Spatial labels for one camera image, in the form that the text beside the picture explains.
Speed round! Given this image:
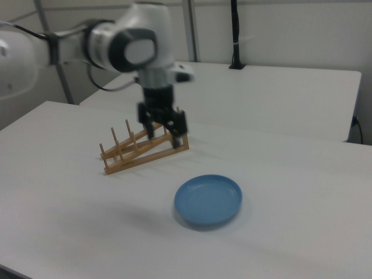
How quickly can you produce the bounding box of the black cable at table edge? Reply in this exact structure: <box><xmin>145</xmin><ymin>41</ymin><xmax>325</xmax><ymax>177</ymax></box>
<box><xmin>351</xmin><ymin>116</ymin><xmax>364</xmax><ymax>145</ymax></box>

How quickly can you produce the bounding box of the grey metal frame post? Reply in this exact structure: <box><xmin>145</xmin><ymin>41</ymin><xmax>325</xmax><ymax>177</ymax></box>
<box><xmin>182</xmin><ymin>0</ymin><xmax>202</xmax><ymax>63</ymax></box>
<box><xmin>33</xmin><ymin>0</ymin><xmax>74</xmax><ymax>105</ymax></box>

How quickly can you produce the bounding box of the wooden plate rack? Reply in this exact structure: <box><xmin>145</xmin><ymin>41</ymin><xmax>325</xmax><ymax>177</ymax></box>
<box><xmin>99</xmin><ymin>106</ymin><xmax>191</xmax><ymax>176</ymax></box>

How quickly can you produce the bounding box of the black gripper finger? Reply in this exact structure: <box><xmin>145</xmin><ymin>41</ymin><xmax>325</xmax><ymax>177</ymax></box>
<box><xmin>137</xmin><ymin>102</ymin><xmax>157</xmax><ymax>140</ymax></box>
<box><xmin>164</xmin><ymin>106</ymin><xmax>189</xmax><ymax>150</ymax></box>

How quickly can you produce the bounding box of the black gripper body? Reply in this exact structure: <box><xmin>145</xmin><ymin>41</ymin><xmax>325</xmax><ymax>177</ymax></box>
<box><xmin>141</xmin><ymin>85</ymin><xmax>176</xmax><ymax>117</ymax></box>

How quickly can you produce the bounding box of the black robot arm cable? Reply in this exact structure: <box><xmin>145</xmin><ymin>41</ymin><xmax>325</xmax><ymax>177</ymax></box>
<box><xmin>0</xmin><ymin>20</ymin><xmax>141</xmax><ymax>92</ymax></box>

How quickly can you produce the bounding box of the blue round plate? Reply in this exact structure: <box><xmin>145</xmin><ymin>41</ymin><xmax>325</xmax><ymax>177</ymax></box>
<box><xmin>173</xmin><ymin>174</ymin><xmax>244</xmax><ymax>231</ymax></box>

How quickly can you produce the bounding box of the black pole with base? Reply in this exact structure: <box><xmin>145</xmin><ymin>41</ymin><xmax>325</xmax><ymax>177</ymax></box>
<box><xmin>228</xmin><ymin>0</ymin><xmax>248</xmax><ymax>71</ymax></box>

